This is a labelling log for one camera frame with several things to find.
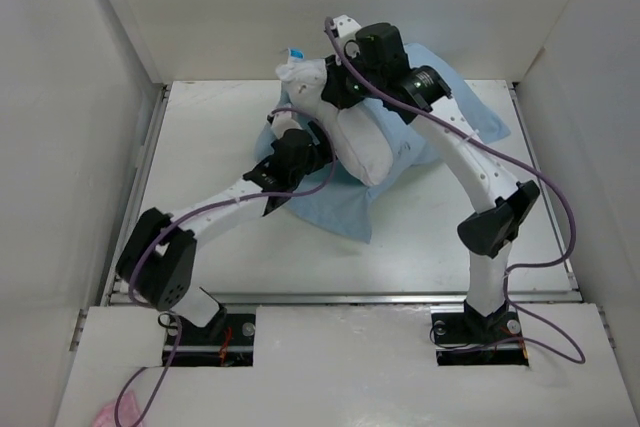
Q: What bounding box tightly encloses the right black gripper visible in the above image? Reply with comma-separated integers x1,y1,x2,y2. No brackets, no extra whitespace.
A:
322,46,385,109

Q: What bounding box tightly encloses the white pillow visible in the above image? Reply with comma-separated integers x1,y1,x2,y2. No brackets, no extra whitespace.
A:
275,58,393,187

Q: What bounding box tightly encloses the light blue pillowcase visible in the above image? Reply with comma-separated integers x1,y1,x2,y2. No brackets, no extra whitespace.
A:
254,43,511,243

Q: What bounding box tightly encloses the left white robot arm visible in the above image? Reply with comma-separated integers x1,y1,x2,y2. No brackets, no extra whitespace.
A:
115,122,336,344

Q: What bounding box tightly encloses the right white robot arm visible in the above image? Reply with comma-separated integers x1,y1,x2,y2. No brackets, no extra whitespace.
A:
321,16,540,341

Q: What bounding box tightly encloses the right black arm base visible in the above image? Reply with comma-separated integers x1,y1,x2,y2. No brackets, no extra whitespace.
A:
429,303,529,367

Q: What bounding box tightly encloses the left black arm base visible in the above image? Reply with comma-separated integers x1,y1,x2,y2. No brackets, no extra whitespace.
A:
157,299,256,368

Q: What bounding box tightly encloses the blue white pillow tag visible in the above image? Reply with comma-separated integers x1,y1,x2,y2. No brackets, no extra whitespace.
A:
287,48,305,60

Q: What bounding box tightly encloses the pink cloth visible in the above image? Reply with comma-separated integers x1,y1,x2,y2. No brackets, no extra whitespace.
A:
92,391,141,427

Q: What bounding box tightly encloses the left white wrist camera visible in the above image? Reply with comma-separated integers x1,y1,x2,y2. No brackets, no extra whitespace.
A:
268,111,301,139

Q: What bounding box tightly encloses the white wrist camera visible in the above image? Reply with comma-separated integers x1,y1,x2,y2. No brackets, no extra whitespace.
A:
268,111,301,139
329,15,362,52

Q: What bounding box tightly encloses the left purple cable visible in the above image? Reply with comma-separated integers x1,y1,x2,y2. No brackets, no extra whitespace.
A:
114,109,336,426

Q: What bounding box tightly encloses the purple cable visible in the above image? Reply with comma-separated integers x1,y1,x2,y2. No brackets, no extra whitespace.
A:
114,109,336,426
323,16,587,366

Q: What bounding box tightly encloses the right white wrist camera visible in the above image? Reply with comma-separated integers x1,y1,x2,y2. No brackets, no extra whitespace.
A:
329,15,362,52

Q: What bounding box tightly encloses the aluminium left rail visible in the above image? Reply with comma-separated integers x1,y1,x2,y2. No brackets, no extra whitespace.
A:
95,84,172,307

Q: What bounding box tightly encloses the aluminium rail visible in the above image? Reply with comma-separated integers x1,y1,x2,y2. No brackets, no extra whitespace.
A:
102,290,581,306
95,84,172,307

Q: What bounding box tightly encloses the aluminium front rail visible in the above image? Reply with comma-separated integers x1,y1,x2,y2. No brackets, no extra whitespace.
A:
102,290,581,306

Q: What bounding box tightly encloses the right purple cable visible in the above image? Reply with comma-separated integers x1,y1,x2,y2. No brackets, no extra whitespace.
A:
323,16,587,366

